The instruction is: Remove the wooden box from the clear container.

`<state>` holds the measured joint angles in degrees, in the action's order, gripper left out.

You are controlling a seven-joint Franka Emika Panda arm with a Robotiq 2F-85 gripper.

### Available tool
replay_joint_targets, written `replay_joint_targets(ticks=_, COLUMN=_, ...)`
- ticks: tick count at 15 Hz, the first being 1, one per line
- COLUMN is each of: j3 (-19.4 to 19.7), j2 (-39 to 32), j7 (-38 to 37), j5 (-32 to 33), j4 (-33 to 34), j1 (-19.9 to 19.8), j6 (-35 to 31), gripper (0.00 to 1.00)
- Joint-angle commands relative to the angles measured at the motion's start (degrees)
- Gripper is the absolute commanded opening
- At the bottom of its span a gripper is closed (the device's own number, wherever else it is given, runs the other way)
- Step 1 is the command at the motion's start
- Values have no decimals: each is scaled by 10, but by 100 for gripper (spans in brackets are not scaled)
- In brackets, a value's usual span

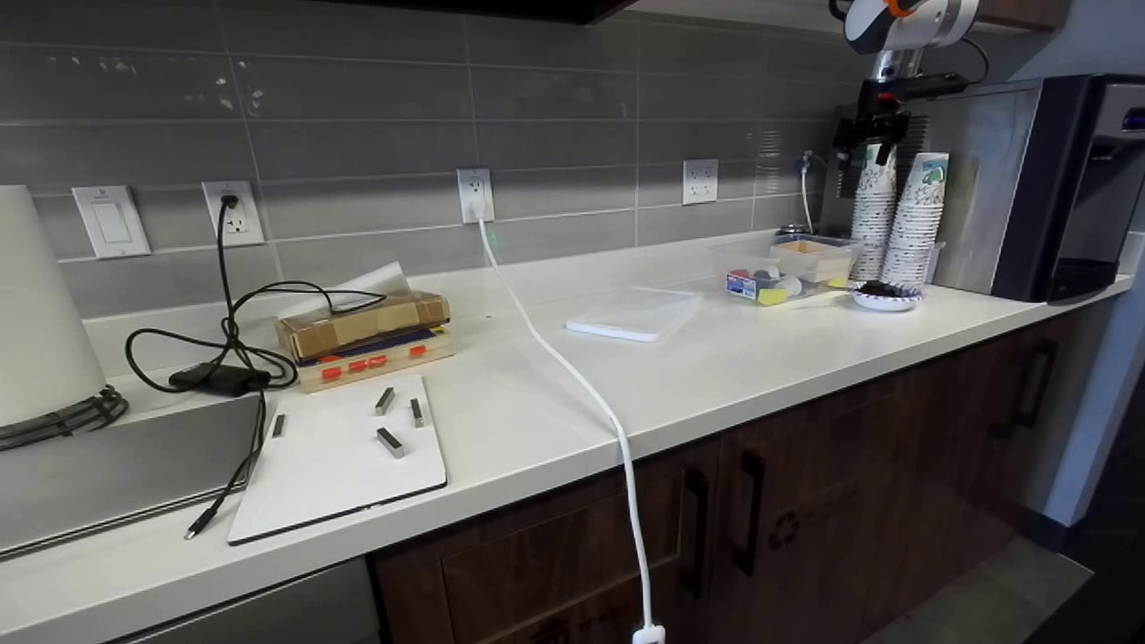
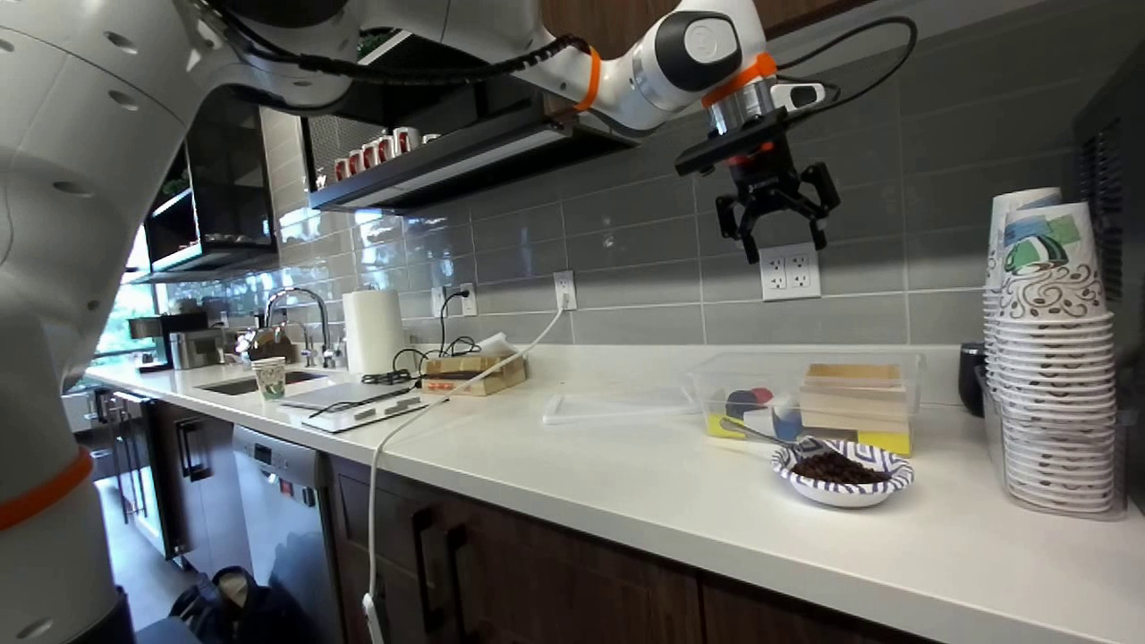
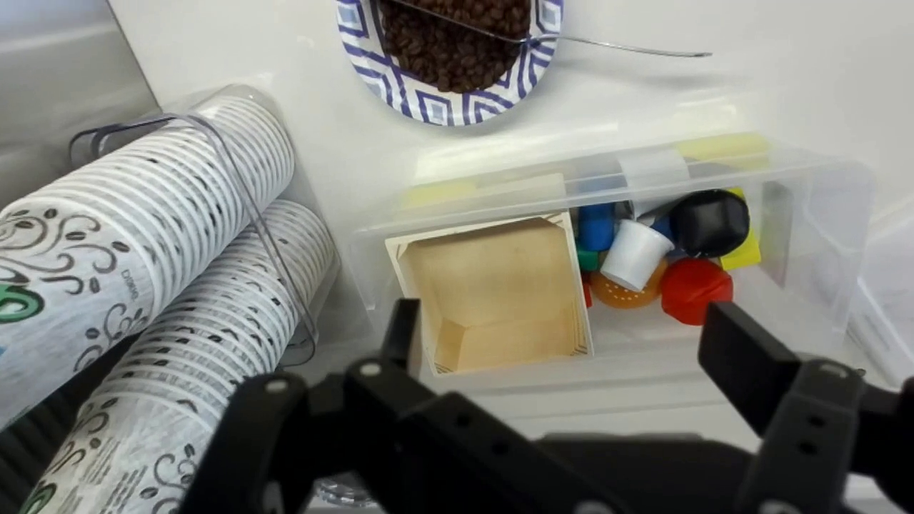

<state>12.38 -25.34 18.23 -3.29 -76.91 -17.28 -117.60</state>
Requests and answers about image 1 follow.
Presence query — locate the blue toy piece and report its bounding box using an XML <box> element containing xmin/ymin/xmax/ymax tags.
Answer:
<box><xmin>723</xmin><ymin>266</ymin><xmax>767</xmax><ymax>304</ymax></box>

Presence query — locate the white light switch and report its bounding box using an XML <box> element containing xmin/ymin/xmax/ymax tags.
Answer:
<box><xmin>68</xmin><ymin>184</ymin><xmax>156</xmax><ymax>266</ymax></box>

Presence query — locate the box with orange labels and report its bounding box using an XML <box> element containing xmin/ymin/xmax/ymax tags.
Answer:
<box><xmin>290</xmin><ymin>328</ymin><xmax>463</xmax><ymax>398</ymax></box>

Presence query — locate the white wall outlet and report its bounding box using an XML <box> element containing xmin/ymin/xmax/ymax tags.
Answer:
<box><xmin>198</xmin><ymin>174</ymin><xmax>268</xmax><ymax>252</ymax></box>
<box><xmin>456</xmin><ymin>166</ymin><xmax>501</xmax><ymax>228</ymax></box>
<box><xmin>675</xmin><ymin>153</ymin><xmax>723</xmax><ymax>211</ymax></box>

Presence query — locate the white paper towel roll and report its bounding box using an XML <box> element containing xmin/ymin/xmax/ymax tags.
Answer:
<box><xmin>0</xmin><ymin>184</ymin><xmax>110</xmax><ymax>432</ymax></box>

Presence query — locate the white flat board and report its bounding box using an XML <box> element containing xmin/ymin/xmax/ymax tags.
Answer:
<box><xmin>221</xmin><ymin>372</ymin><xmax>452</xmax><ymax>552</ymax></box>

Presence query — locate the white paper sheet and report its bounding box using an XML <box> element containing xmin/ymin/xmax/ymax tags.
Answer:
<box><xmin>324</xmin><ymin>258</ymin><xmax>416</xmax><ymax>318</ymax></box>

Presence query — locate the brown cardboard box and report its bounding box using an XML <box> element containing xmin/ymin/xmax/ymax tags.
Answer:
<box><xmin>271</xmin><ymin>286</ymin><xmax>456</xmax><ymax>366</ymax></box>

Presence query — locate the patterned paper cup stack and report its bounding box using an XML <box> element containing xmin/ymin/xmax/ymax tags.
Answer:
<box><xmin>844</xmin><ymin>141</ymin><xmax>902</xmax><ymax>286</ymax></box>
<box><xmin>879</xmin><ymin>147</ymin><xmax>954</xmax><ymax>293</ymax></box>

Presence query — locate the black cable with adapter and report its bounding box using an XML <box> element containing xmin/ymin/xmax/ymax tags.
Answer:
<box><xmin>120</xmin><ymin>188</ymin><xmax>395</xmax><ymax>543</ymax></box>

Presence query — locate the clear plastic container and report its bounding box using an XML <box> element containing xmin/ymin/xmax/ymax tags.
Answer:
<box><xmin>718</xmin><ymin>231</ymin><xmax>861</xmax><ymax>311</ymax></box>

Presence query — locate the patterned bowl with dark contents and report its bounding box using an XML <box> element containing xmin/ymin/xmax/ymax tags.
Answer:
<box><xmin>844</xmin><ymin>277</ymin><xmax>925</xmax><ymax>318</ymax></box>

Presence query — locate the steel dishwasher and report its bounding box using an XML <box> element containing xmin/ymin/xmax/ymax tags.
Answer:
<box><xmin>110</xmin><ymin>554</ymin><xmax>386</xmax><ymax>644</ymax></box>

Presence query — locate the dark wooden lower cabinet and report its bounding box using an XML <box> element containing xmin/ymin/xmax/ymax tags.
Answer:
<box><xmin>365</xmin><ymin>300</ymin><xmax>1104</xmax><ymax>644</ymax></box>

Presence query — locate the black cabinet handle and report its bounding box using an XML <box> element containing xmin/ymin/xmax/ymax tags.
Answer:
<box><xmin>1008</xmin><ymin>337</ymin><xmax>1058</xmax><ymax>440</ymax></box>
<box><xmin>681</xmin><ymin>465</ymin><xmax>713</xmax><ymax>603</ymax></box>
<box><xmin>727</xmin><ymin>447</ymin><xmax>770</xmax><ymax>578</ymax></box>

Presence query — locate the black coffee machine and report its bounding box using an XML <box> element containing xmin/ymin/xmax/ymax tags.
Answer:
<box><xmin>989</xmin><ymin>73</ymin><xmax>1145</xmax><ymax>304</ymax></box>

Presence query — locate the clear plastic bag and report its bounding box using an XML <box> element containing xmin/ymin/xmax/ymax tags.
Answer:
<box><xmin>560</xmin><ymin>281</ymin><xmax>704</xmax><ymax>348</ymax></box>

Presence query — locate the steel sink basin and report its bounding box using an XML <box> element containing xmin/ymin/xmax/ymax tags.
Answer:
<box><xmin>0</xmin><ymin>390</ymin><xmax>268</xmax><ymax>565</ymax></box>

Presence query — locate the white power cable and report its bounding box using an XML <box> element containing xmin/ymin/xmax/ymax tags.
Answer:
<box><xmin>470</xmin><ymin>205</ymin><xmax>670</xmax><ymax>644</ymax></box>

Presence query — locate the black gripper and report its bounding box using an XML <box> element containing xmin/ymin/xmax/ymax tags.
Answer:
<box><xmin>851</xmin><ymin>94</ymin><xmax>919</xmax><ymax>168</ymax></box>

